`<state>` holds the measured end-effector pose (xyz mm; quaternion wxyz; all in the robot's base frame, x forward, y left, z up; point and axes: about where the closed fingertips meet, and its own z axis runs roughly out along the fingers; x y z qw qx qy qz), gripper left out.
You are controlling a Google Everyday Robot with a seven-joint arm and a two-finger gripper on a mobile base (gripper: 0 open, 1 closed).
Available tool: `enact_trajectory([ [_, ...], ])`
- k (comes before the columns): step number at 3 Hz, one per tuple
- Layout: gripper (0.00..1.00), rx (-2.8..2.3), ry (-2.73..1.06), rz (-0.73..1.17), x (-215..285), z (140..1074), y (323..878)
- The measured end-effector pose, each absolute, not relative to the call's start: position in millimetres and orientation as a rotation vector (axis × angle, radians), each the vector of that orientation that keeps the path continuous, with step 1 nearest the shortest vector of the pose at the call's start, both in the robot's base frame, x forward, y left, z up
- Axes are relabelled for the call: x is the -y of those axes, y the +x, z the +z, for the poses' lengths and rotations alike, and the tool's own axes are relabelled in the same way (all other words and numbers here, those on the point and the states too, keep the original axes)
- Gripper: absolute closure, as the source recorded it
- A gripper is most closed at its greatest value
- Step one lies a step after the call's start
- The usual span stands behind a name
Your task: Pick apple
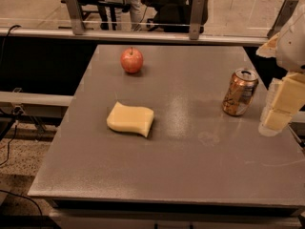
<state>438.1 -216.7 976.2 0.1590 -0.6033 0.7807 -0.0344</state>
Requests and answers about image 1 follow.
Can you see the metal bracket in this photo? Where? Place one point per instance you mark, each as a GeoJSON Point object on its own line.
{"type": "Point", "coordinates": [286, 11]}
{"type": "Point", "coordinates": [76, 17]}
{"type": "Point", "coordinates": [195, 19]}

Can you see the right metal bracket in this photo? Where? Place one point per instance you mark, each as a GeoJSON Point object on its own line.
{"type": "Point", "coordinates": [286, 11]}

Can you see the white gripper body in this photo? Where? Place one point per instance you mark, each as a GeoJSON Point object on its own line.
{"type": "Point", "coordinates": [293, 50]}

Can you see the metal rail behind table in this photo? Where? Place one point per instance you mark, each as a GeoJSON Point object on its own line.
{"type": "Point", "coordinates": [143, 37]}

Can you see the orange soda can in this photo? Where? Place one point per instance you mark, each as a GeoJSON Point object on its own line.
{"type": "Point", "coordinates": [240, 93]}

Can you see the person legs in background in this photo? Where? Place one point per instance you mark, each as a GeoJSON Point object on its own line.
{"type": "Point", "coordinates": [133, 7]}

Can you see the yellow sponge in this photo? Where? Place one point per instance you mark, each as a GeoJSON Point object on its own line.
{"type": "Point", "coordinates": [130, 119]}

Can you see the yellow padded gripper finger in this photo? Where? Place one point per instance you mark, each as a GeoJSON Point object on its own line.
{"type": "Point", "coordinates": [268, 49]}
{"type": "Point", "coordinates": [285, 97]}

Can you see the left metal bracket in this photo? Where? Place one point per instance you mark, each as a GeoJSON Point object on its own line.
{"type": "Point", "coordinates": [76, 17]}

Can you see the red apple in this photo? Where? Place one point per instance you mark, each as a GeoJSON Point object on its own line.
{"type": "Point", "coordinates": [131, 60]}

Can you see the metal side beam left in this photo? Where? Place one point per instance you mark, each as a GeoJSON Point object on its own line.
{"type": "Point", "coordinates": [36, 99]}

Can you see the black office chair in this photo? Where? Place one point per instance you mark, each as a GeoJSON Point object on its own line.
{"type": "Point", "coordinates": [174, 15]}

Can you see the middle metal bracket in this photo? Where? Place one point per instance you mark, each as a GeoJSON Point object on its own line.
{"type": "Point", "coordinates": [195, 19]}

